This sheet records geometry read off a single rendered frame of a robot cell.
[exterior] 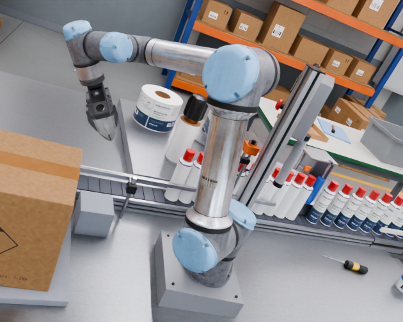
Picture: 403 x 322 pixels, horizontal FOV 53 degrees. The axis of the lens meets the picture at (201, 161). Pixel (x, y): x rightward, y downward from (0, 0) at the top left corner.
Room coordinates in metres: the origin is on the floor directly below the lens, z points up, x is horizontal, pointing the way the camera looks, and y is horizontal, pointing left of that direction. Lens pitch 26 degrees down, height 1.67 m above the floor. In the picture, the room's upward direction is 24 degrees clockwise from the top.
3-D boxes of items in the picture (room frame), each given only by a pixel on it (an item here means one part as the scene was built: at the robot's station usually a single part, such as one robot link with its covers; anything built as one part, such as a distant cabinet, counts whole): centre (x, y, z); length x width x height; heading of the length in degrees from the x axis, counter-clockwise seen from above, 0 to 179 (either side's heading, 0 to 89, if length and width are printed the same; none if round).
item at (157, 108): (1.79, 0.29, 0.95); 0.20 x 0.20 x 0.14
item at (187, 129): (1.53, 0.11, 1.03); 0.09 x 0.09 x 0.30
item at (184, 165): (1.24, 0.05, 0.98); 0.05 x 0.05 x 0.20
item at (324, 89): (1.28, -0.22, 1.38); 0.17 x 0.10 x 0.19; 171
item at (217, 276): (0.95, -0.14, 0.94); 0.15 x 0.15 x 0.10
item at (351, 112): (5.57, -1.79, 0.32); 1.20 x 0.83 x 0.64; 18
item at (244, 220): (0.95, -0.14, 1.06); 0.13 x 0.12 x 0.14; 156
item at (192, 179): (1.26, 0.00, 0.98); 0.05 x 0.05 x 0.20
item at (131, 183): (1.10, 0.18, 0.91); 0.07 x 0.03 x 0.17; 26
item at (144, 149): (1.76, 0.00, 0.86); 0.80 x 0.67 x 0.05; 116
